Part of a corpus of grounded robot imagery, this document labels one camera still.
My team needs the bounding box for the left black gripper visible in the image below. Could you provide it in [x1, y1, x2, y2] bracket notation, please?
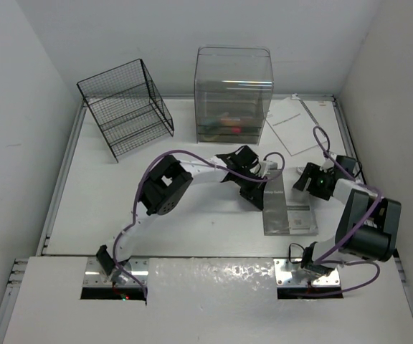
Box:
[234, 168, 267, 209]

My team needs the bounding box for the clear plastic drawer cabinet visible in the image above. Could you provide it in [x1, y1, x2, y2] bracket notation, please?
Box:
[194, 45, 274, 145]

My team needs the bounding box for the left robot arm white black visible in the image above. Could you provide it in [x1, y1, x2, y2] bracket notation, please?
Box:
[95, 145, 281, 277]

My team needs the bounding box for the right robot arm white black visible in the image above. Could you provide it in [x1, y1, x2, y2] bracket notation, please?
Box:
[293, 163, 402, 277]

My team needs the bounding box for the white instruction sheet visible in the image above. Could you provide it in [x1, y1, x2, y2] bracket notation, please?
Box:
[267, 95, 319, 156]

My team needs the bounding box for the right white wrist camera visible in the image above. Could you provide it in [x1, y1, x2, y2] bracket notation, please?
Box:
[322, 153, 356, 175]

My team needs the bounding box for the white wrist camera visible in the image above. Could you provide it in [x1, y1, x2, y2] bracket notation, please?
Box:
[256, 161, 278, 178]
[322, 153, 356, 175]

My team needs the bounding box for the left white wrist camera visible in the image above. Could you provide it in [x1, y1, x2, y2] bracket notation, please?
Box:
[256, 161, 278, 178]

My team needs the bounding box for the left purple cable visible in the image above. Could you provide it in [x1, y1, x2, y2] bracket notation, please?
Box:
[112, 150, 286, 298]

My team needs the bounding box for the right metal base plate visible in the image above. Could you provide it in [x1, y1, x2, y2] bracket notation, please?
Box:
[273, 258, 341, 289]

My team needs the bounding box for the metal base plate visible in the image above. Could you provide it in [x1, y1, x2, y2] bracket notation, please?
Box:
[273, 258, 341, 289]
[82, 257, 150, 288]

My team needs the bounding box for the black wire mesh rack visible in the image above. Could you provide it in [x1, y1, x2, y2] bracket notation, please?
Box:
[77, 59, 175, 161]

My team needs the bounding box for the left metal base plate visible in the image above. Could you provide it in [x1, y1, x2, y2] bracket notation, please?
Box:
[82, 257, 150, 288]

